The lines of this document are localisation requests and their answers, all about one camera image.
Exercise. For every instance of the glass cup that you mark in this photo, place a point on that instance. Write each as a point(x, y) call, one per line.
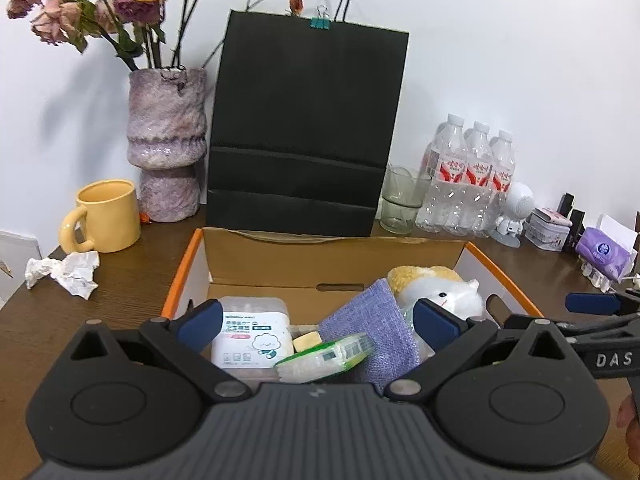
point(402, 196)

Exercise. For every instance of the dried pink roses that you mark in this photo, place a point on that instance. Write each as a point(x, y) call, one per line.
point(133, 28)

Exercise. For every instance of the person right hand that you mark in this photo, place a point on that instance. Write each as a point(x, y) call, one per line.
point(618, 455)

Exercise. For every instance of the purple ceramic vase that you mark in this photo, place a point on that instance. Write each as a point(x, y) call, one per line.
point(166, 136)

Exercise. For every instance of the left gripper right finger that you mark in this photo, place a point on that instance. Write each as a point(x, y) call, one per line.
point(458, 346)

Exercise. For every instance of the white orange plush toy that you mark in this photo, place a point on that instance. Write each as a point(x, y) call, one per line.
point(440, 285)

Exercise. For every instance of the yellow mug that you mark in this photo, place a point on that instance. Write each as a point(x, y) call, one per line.
point(106, 218)

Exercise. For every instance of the water bottle right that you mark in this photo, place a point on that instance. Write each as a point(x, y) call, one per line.
point(502, 171)

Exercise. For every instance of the small yellow soap bar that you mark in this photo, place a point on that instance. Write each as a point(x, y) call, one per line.
point(307, 341)

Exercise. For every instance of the water bottle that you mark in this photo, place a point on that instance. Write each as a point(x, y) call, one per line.
point(443, 166)
point(476, 192)
point(502, 171)

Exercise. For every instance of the black paper bag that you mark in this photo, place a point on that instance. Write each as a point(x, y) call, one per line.
point(302, 123)

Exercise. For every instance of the purple tissue pack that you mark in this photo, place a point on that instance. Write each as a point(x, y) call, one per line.
point(605, 255)

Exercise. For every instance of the green binder clip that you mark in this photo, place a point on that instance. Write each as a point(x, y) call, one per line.
point(322, 19)

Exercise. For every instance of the white cotton swab box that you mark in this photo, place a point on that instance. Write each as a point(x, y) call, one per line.
point(254, 338)

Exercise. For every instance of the iridescent fabric rose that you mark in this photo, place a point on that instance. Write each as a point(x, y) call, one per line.
point(425, 351)

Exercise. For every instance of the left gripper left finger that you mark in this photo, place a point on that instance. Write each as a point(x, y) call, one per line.
point(179, 344)

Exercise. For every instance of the water bottle left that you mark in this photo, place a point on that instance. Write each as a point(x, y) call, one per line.
point(443, 166)

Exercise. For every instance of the grey tin box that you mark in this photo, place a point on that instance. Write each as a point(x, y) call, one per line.
point(547, 229)

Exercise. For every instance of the white robot figurine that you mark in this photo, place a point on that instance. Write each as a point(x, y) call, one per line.
point(516, 208)

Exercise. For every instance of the purple cloth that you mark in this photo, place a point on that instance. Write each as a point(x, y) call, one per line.
point(376, 313)

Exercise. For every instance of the red cardboard box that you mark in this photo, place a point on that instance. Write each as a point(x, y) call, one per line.
point(316, 276)

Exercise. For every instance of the water bottle middle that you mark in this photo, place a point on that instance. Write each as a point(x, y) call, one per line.
point(476, 192)

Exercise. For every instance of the crumpled tissue by mug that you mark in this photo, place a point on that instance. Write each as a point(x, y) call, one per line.
point(74, 273)

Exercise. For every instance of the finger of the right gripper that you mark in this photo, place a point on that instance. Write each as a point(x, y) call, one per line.
point(614, 333)
point(597, 303)

